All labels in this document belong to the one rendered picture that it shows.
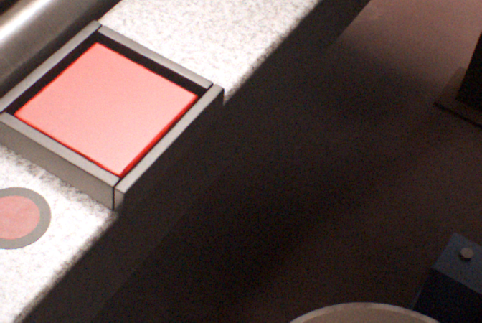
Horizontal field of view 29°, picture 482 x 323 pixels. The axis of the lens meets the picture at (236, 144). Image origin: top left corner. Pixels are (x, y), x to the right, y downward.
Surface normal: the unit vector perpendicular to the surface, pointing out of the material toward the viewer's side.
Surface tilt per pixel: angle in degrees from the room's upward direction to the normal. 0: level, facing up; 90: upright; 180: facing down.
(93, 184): 90
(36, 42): 49
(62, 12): 41
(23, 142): 90
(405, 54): 0
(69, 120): 0
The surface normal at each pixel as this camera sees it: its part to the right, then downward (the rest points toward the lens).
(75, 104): 0.08, -0.66
